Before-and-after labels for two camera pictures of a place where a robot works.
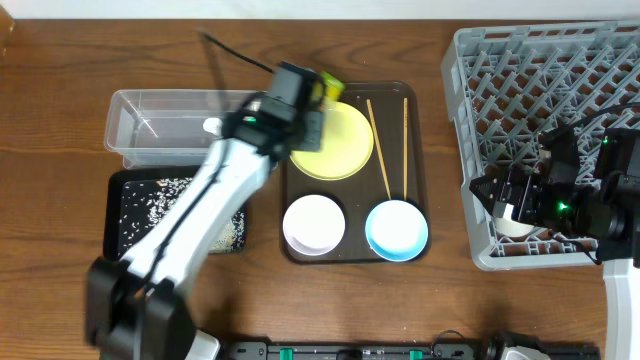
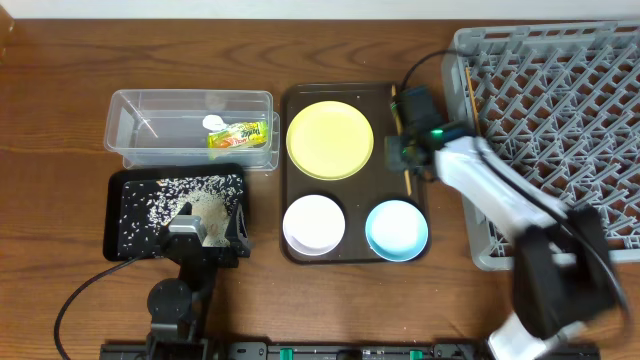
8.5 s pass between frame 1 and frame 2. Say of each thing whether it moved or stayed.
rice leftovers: stayed
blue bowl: stayed
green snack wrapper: moved
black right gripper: moved
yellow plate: stayed
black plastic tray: stayed
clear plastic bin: stayed
